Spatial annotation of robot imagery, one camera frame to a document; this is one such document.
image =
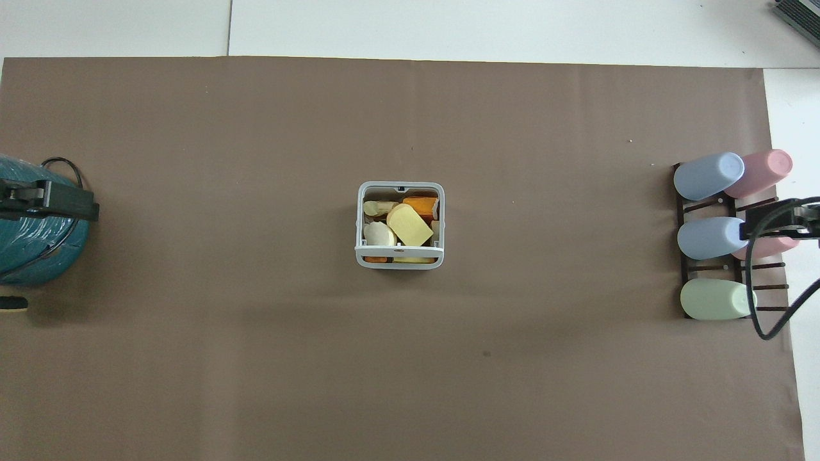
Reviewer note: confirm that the small white trash can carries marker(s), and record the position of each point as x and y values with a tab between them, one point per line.
368	263

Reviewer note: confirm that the yellow toy cheese slice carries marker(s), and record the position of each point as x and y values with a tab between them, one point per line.
410	225

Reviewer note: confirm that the orange toy food piece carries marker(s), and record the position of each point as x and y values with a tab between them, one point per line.
423	205

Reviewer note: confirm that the cream round toy bread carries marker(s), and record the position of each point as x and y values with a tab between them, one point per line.
378	235

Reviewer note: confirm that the beige toy food piece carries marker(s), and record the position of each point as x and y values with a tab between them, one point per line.
378	207

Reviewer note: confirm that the dark wooden cup rack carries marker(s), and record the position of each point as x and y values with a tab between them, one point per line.
683	208

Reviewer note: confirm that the light blue plastic cup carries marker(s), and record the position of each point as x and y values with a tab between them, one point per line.
708	177
708	238

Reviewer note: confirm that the light green plastic cup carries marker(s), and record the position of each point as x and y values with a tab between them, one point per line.
711	299

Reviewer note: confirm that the pink plastic cup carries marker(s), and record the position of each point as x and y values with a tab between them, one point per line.
765	169
772	247

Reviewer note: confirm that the teal round bowl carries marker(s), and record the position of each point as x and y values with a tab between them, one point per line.
32	250

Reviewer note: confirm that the black stand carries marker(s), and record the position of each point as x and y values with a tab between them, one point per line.
11	303

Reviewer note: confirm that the dark grey device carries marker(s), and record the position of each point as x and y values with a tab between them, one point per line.
801	13

